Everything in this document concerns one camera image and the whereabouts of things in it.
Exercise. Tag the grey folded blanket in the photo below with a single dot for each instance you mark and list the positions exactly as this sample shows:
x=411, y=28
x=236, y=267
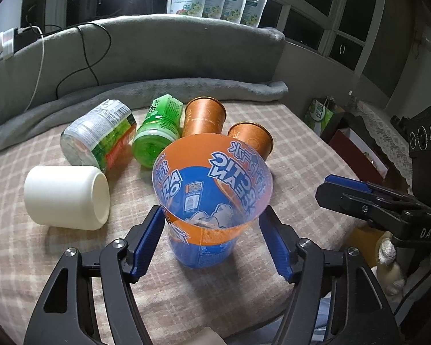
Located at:
x=165, y=91

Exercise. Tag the blue and orange plastic cup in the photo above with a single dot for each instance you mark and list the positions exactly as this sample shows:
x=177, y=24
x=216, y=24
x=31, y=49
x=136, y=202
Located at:
x=201, y=230

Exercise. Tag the white lace cloth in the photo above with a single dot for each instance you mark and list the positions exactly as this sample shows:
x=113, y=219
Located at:
x=384, y=136

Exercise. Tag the black power adapter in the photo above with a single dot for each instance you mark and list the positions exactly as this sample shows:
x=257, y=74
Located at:
x=26, y=38

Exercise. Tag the tall copper paper cup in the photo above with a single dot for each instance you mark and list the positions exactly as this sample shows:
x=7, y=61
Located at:
x=203, y=118

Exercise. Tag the white cup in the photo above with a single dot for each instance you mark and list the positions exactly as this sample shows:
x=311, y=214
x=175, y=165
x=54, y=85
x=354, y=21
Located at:
x=61, y=197

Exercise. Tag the clear cup with green label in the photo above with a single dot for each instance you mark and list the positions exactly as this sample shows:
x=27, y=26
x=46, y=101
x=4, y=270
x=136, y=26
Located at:
x=97, y=133

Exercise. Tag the white charger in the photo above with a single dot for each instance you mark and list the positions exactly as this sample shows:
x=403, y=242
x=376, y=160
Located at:
x=3, y=43

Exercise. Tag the person's right hand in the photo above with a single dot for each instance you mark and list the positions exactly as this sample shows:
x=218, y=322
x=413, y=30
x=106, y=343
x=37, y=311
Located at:
x=388, y=258

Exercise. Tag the grey cushion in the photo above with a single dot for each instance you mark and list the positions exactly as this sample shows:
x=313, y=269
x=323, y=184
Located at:
x=165, y=50

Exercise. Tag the green plastic cup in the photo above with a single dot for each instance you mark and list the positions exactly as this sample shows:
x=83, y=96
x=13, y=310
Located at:
x=158, y=129

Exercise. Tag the green paper bag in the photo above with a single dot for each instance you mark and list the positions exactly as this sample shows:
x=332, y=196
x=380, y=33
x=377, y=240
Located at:
x=318, y=116

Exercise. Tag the red box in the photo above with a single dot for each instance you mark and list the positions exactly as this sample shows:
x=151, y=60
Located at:
x=355, y=151

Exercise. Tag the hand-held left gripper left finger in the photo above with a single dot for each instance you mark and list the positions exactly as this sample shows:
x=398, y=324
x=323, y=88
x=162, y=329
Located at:
x=149, y=239

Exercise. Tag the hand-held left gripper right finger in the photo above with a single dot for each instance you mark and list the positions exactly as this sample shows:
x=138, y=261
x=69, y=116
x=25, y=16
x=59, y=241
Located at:
x=277, y=246

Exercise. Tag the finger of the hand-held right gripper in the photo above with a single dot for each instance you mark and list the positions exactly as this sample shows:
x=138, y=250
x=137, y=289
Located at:
x=346, y=181
x=344, y=201

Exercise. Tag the short copper paper cup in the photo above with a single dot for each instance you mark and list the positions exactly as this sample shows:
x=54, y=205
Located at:
x=253, y=138

